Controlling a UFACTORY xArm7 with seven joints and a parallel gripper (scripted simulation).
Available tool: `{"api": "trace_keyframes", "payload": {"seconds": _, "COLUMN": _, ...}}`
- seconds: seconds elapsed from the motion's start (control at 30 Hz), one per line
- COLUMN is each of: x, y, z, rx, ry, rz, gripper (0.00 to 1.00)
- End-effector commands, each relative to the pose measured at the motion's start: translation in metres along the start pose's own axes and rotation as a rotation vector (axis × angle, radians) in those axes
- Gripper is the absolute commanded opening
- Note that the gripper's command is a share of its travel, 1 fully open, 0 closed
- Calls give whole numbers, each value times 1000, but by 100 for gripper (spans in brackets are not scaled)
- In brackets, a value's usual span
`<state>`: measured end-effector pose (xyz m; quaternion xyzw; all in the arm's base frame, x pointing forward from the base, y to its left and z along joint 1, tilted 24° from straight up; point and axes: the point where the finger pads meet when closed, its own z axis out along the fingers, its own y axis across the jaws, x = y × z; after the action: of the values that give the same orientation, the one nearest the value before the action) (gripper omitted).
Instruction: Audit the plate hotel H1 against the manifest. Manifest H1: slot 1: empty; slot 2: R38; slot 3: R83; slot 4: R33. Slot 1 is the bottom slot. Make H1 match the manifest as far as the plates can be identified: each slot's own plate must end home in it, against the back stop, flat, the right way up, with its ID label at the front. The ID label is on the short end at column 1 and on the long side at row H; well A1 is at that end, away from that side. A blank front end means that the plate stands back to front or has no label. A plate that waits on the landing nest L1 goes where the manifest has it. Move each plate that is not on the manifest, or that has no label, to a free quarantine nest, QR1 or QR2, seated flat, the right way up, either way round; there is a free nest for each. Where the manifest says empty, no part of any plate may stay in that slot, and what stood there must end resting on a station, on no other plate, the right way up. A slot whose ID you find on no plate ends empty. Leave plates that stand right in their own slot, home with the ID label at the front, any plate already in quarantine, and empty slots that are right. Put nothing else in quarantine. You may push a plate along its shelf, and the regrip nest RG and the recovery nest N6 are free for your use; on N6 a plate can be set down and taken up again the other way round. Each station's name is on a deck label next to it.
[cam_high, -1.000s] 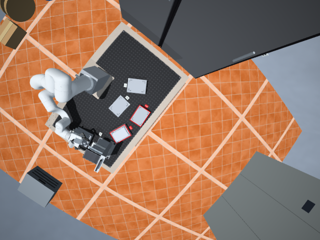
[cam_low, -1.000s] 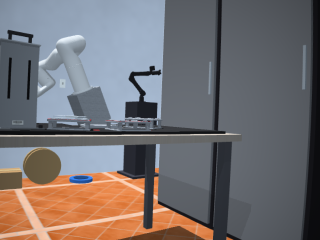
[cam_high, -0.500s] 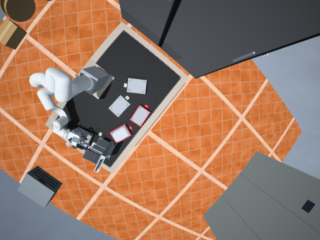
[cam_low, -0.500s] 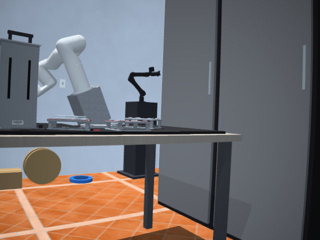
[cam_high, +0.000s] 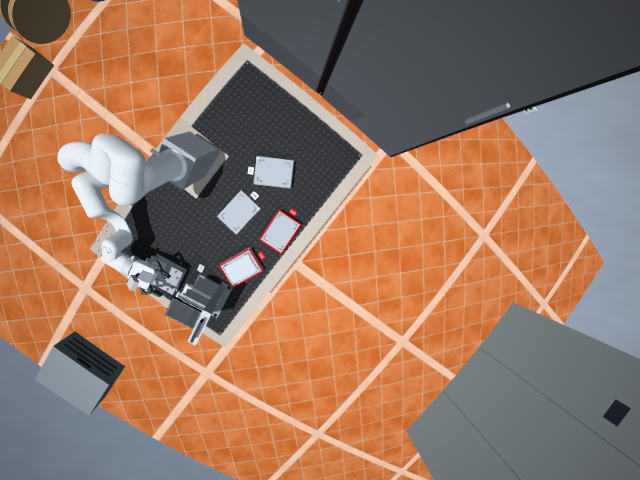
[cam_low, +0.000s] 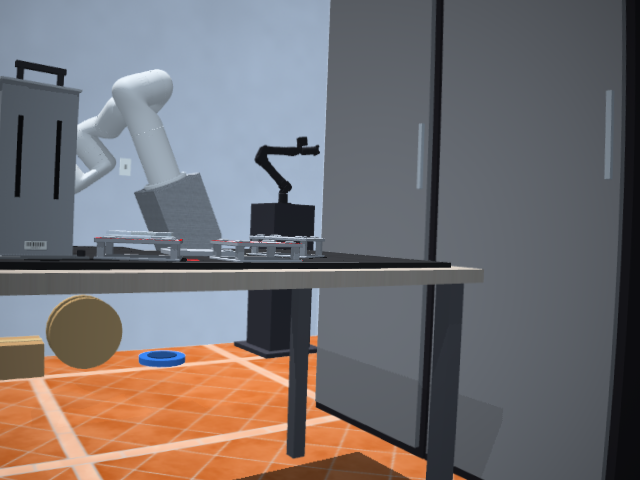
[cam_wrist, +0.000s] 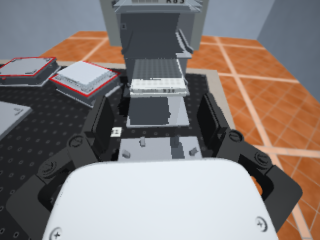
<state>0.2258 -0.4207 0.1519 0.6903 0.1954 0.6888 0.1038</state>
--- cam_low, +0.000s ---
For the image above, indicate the white microplate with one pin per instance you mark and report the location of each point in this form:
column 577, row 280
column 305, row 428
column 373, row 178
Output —
column 139, row 235

